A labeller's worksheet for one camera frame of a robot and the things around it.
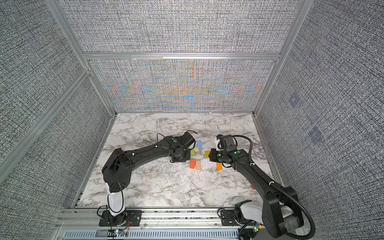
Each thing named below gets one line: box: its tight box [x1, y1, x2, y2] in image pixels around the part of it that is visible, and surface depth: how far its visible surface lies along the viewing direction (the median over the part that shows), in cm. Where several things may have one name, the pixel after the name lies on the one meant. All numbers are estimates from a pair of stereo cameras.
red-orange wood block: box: [189, 159, 196, 169], surface depth 92 cm
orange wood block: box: [216, 162, 223, 171], surface depth 93 cm
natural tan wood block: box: [195, 160, 202, 170], surface depth 92 cm
